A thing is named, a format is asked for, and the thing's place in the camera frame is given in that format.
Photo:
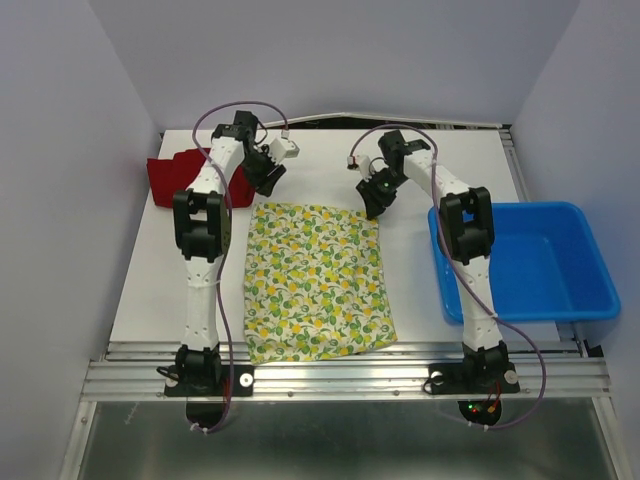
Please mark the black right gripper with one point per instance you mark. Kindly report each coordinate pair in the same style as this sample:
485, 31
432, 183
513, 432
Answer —
374, 202

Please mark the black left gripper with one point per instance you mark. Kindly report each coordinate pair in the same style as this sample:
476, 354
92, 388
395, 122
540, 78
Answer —
262, 183

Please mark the lemon print skirt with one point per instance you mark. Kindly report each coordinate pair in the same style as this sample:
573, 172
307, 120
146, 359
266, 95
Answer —
314, 285

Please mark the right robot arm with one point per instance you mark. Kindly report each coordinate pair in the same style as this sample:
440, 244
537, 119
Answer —
465, 236

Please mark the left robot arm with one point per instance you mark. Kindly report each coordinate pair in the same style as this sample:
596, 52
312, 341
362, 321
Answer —
202, 229

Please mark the blue plastic bin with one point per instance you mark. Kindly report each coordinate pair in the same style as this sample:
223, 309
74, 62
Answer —
545, 266

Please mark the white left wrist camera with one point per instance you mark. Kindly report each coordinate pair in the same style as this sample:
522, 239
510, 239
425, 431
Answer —
282, 148

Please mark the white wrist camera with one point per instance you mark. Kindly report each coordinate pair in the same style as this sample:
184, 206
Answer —
362, 164
282, 148

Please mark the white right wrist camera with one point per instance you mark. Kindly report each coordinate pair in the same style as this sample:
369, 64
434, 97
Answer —
362, 164

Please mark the aluminium right side rail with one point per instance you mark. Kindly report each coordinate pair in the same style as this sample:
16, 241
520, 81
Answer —
514, 164

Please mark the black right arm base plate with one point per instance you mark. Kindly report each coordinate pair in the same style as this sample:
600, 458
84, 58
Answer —
446, 379

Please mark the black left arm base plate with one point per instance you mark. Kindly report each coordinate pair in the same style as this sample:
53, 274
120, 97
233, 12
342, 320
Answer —
243, 384

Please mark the aluminium front rail frame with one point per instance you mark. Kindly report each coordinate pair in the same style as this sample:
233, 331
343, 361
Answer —
128, 372

